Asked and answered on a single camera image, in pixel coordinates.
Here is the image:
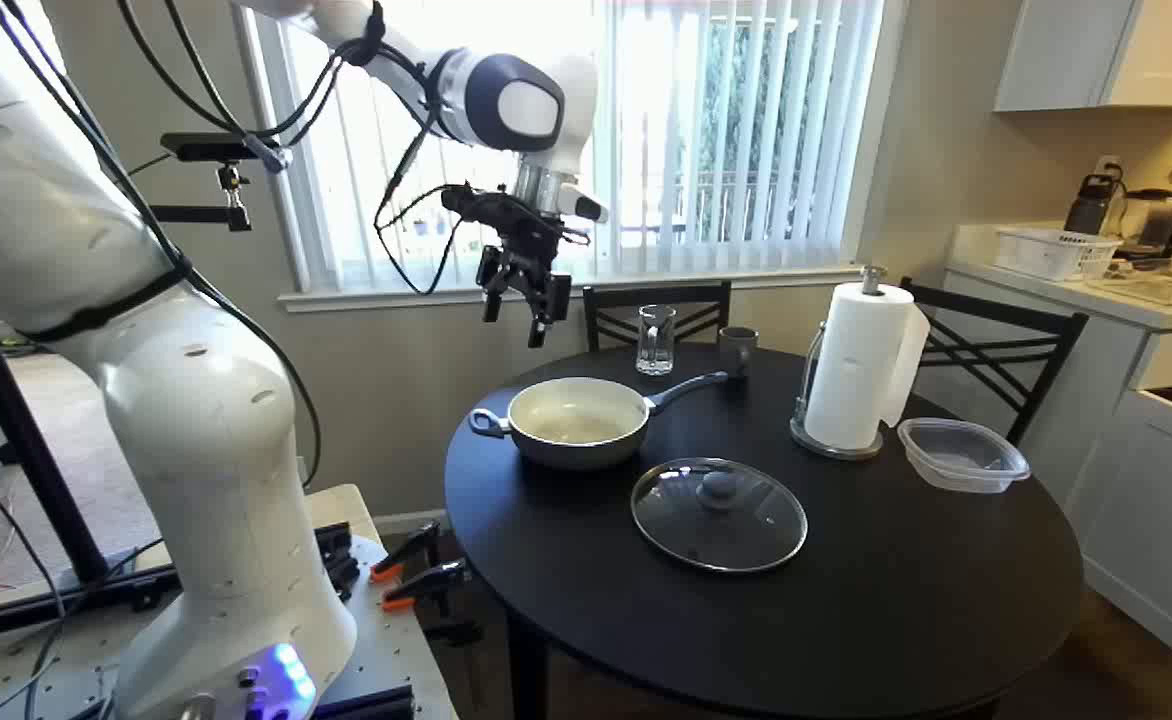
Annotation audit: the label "orange black clamp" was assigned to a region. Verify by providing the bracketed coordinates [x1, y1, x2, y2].
[372, 523, 462, 614]

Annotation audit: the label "paper towel holder base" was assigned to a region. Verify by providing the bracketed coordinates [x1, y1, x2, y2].
[786, 419, 885, 464]

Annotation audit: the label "black coffee maker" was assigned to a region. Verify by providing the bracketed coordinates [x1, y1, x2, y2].
[1062, 155, 1172, 270]

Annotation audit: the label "clear plastic container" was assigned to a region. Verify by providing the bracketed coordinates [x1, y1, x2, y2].
[896, 417, 1031, 498]

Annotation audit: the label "white vertical window blinds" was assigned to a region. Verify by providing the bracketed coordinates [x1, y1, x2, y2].
[281, 0, 888, 292]

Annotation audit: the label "dark drinking glass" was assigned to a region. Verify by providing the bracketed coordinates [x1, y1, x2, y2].
[717, 328, 755, 381]

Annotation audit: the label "round black table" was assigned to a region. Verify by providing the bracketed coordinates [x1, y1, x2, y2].
[442, 354, 1083, 720]

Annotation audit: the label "black chair right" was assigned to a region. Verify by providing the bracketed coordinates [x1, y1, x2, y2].
[905, 281, 1087, 439]

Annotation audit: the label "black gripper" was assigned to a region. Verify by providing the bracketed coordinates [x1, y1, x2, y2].
[441, 184, 571, 349]

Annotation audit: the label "white pan with grey handle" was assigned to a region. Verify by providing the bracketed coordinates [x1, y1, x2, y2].
[468, 373, 731, 471]

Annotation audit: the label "paper towel roll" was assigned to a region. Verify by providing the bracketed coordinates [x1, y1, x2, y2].
[804, 284, 927, 450]

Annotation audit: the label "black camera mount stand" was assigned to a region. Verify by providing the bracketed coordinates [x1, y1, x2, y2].
[0, 354, 178, 632]

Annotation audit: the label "white kitchen counter cabinet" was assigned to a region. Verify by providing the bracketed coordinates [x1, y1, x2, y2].
[943, 224, 1172, 650]

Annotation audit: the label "clear drinking glass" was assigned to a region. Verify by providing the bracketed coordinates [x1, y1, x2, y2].
[637, 305, 677, 377]

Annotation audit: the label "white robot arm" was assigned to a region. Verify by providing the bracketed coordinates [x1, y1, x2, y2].
[0, 0, 596, 720]

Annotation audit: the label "white upper cabinet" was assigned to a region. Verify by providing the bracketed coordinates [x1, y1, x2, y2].
[997, 0, 1172, 112]

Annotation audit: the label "black chair left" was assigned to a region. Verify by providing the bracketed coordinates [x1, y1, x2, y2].
[585, 281, 731, 354]

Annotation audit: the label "black chair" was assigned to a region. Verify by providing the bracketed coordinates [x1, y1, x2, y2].
[585, 281, 731, 354]
[905, 281, 1087, 439]

